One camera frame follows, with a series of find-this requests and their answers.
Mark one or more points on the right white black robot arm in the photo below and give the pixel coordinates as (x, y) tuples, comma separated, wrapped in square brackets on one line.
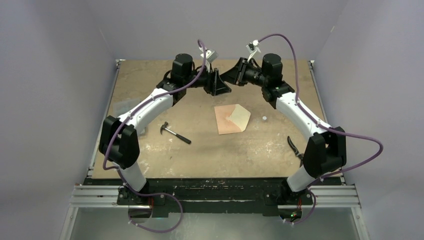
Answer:
[(326, 147)]

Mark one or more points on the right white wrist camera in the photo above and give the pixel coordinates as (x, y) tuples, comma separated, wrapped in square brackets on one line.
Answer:
[(253, 48)]

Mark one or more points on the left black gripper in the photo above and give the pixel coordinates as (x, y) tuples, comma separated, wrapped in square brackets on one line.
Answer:
[(214, 86)]

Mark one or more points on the small black hammer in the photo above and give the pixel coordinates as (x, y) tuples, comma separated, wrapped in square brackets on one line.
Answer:
[(164, 127)]

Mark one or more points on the black handled pliers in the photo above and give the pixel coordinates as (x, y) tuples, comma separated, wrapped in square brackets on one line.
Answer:
[(295, 150)]

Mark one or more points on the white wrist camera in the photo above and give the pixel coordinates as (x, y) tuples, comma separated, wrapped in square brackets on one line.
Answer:
[(210, 55), (253, 48)]

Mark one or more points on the clear plastic organizer box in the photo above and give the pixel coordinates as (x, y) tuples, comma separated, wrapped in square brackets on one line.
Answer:
[(122, 107)]

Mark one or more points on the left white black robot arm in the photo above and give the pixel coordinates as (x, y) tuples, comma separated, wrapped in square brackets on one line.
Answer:
[(119, 138)]

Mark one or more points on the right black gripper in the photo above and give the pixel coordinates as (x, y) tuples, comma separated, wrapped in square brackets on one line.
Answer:
[(237, 74)]

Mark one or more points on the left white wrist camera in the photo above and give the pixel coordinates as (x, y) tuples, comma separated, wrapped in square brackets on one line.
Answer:
[(210, 55)]

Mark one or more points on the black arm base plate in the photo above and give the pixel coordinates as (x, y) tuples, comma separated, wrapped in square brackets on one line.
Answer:
[(268, 196)]

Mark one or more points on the brown envelope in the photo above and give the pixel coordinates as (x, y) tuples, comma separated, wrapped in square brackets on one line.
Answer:
[(231, 119)]

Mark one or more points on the aluminium frame rail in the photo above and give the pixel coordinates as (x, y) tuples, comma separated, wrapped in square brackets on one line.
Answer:
[(97, 196)]

